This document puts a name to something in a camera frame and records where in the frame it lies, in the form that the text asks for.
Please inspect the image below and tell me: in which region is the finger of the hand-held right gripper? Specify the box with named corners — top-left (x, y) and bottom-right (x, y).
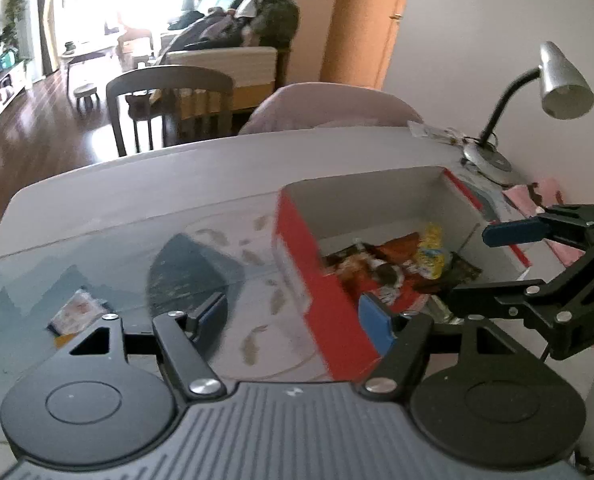
top-left (482, 203), bottom-right (594, 252)
top-left (448, 280), bottom-right (578, 327)

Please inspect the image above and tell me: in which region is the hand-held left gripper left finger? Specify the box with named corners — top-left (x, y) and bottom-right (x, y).
top-left (67, 291), bottom-right (229, 401)

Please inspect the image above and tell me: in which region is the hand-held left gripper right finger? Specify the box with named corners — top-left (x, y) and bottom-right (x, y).
top-left (358, 292), bottom-right (520, 403)

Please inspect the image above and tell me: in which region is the large red snack bag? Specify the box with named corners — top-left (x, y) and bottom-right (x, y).
top-left (324, 255), bottom-right (430, 317)

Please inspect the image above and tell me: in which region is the red cardboard box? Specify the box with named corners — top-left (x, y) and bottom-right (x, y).
top-left (272, 166), bottom-right (533, 383)

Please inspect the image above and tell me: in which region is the pink patterned cloth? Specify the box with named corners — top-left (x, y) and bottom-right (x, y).
top-left (502, 177), bottom-right (585, 267)

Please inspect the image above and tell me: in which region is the clear plastic packet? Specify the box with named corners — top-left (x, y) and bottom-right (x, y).
top-left (408, 121), bottom-right (470, 147)

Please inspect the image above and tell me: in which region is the white and yellow snack packet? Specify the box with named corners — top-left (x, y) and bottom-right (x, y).
top-left (47, 287), bottom-right (110, 348)

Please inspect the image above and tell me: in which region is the silver gooseneck desk lamp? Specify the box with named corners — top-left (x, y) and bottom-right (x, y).
top-left (460, 41), bottom-right (594, 186)

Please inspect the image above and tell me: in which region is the chair with pale cover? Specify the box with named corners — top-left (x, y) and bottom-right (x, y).
top-left (238, 82), bottom-right (424, 136)

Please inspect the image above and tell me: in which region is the grey wooden chair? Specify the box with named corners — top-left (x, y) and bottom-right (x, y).
top-left (106, 66), bottom-right (235, 157)

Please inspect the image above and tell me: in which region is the sofa with white cover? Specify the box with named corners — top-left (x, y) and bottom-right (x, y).
top-left (159, 0), bottom-right (300, 111)

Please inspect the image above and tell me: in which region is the small wooden stool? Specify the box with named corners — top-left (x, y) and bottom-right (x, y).
top-left (73, 84), bottom-right (101, 109)

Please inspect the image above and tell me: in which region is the orange wooden door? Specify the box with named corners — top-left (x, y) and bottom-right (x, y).
top-left (301, 0), bottom-right (418, 92)

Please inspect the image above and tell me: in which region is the pile of dark clothes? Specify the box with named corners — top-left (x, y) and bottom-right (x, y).
top-left (169, 0), bottom-right (300, 52)

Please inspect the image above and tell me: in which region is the green potted plant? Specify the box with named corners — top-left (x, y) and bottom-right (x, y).
top-left (2, 0), bottom-right (28, 52)

